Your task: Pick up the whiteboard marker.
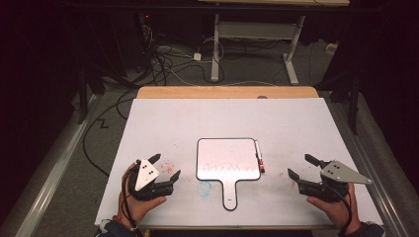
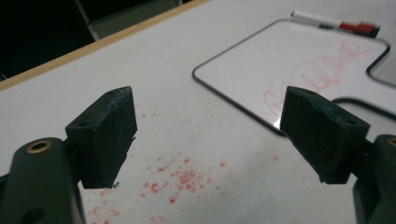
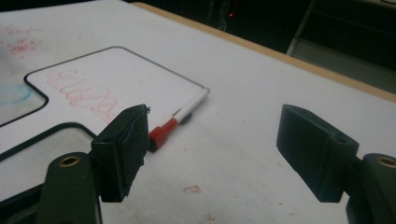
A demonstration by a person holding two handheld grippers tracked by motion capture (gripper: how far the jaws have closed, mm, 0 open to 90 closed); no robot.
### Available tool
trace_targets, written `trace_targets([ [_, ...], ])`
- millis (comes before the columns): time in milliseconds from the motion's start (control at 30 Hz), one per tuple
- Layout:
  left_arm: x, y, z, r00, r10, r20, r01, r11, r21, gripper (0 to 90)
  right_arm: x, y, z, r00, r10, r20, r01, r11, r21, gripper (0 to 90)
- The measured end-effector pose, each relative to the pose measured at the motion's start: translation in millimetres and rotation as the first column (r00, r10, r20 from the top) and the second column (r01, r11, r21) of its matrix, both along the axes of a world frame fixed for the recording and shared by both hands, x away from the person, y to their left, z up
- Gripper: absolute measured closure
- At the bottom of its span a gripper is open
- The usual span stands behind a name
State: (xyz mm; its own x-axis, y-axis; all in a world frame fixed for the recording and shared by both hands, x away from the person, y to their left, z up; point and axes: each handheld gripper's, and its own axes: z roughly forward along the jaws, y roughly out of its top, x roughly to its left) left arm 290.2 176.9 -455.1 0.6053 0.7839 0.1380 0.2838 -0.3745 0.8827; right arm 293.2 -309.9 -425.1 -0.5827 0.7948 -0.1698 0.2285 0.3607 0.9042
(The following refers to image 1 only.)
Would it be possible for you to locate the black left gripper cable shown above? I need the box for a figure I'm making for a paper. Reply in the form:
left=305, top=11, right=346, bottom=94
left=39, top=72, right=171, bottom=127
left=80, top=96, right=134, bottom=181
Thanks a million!
left=122, top=167, right=139, bottom=233

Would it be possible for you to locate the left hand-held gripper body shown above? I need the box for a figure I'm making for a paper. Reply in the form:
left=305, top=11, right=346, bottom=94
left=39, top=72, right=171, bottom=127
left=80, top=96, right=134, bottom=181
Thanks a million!
left=127, top=159, right=175, bottom=201

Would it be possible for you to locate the long black floor cable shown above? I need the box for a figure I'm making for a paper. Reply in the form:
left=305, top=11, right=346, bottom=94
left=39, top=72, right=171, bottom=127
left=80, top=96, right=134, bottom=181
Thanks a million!
left=82, top=88, right=139, bottom=178

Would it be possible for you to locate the large white sheet board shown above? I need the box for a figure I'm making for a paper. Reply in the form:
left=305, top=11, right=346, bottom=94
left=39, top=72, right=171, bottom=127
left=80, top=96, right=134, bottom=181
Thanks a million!
left=94, top=97, right=384, bottom=228

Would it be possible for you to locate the small whiteboard with handle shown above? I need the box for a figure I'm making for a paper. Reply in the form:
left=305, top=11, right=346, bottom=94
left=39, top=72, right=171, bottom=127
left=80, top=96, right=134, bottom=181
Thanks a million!
left=196, top=137, right=263, bottom=212

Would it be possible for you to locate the wooden table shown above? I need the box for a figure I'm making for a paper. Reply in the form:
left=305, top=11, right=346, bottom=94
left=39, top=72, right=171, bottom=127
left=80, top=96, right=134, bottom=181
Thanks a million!
left=135, top=86, right=375, bottom=231

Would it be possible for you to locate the metal floor rail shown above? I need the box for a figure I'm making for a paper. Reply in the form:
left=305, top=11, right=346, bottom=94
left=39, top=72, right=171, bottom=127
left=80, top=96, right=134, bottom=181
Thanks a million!
left=324, top=97, right=411, bottom=237
left=13, top=93, right=101, bottom=237

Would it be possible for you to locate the white floor cable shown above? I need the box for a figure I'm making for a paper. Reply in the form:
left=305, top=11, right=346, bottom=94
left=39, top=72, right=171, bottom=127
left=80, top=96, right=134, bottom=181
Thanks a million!
left=157, top=44, right=276, bottom=88

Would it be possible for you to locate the person's right hand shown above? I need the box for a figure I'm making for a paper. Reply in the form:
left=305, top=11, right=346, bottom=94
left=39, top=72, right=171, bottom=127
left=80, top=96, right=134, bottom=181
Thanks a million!
left=305, top=182, right=362, bottom=236

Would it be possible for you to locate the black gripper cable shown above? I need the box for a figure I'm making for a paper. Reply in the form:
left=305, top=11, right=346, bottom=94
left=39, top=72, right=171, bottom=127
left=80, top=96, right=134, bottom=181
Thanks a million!
left=324, top=182, right=354, bottom=237
left=122, top=167, right=139, bottom=233

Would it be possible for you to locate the dark metal stand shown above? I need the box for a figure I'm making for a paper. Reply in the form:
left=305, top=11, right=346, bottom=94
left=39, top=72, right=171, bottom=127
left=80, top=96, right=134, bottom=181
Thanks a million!
left=348, top=73, right=361, bottom=136
left=76, top=63, right=89, bottom=125

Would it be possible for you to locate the person's left hand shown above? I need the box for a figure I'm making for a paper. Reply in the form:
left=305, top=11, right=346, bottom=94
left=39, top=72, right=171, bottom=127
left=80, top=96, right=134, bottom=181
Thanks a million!
left=118, top=163, right=168, bottom=228

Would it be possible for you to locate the bundle of black cables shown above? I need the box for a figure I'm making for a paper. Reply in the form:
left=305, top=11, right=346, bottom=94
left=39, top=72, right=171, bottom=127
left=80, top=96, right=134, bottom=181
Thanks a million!
left=139, top=24, right=226, bottom=87

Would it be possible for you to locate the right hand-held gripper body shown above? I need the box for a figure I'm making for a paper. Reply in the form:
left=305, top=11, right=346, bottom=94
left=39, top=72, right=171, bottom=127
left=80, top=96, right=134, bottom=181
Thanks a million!
left=295, top=159, right=373, bottom=203

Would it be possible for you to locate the small white floor box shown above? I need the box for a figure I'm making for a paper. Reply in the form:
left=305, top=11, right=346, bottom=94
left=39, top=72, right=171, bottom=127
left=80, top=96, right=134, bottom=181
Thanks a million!
left=325, top=41, right=339, bottom=56

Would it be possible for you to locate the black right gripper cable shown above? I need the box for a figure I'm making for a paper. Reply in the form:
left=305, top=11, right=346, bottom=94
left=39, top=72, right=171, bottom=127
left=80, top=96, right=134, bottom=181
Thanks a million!
left=324, top=182, right=354, bottom=237

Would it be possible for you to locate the white-framed desk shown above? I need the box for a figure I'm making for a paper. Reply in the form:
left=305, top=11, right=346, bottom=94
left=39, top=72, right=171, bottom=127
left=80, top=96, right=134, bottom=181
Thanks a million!
left=197, top=0, right=351, bottom=86

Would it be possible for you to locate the red wrist band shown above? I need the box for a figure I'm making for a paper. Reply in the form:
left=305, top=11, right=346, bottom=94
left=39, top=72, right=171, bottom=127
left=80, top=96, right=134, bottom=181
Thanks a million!
left=112, top=214, right=127, bottom=229

